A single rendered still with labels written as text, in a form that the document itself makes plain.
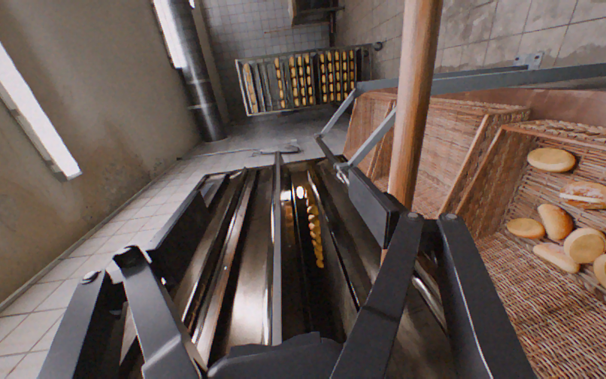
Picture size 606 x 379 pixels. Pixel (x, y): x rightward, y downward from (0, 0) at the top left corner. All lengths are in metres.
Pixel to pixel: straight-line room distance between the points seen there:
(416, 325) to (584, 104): 0.72
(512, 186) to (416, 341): 0.58
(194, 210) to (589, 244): 0.85
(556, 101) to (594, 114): 0.09
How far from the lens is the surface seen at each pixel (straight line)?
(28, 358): 1.16
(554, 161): 0.83
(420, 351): 0.74
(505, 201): 0.96
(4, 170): 1.59
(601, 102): 0.86
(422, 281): 0.35
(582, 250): 0.86
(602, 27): 1.57
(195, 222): 0.18
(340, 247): 0.90
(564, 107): 0.89
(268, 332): 0.57
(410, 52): 0.23
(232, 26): 5.39
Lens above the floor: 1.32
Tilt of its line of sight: 2 degrees down
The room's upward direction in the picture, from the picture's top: 99 degrees counter-clockwise
